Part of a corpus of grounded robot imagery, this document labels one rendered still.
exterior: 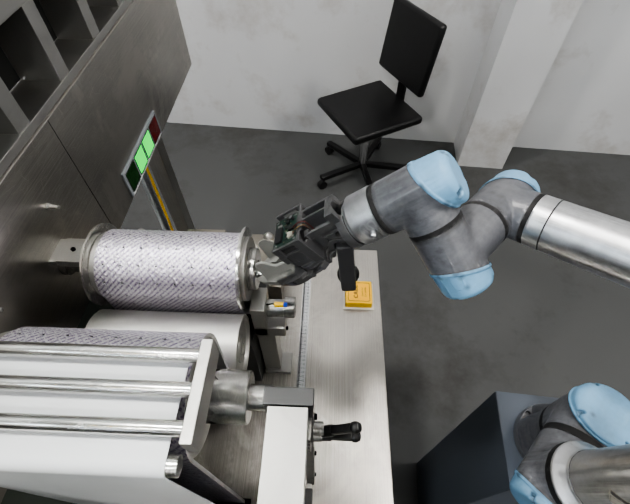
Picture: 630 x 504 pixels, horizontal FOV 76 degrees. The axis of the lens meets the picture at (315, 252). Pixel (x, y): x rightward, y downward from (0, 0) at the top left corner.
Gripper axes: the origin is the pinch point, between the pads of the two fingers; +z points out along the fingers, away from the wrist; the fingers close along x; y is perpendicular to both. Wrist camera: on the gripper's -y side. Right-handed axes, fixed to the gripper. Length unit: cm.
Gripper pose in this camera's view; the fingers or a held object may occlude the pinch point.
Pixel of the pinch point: (267, 274)
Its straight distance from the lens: 70.1
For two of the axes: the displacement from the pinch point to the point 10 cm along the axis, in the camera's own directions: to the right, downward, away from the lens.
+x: -0.4, 8.0, -6.0
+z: -7.7, 3.6, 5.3
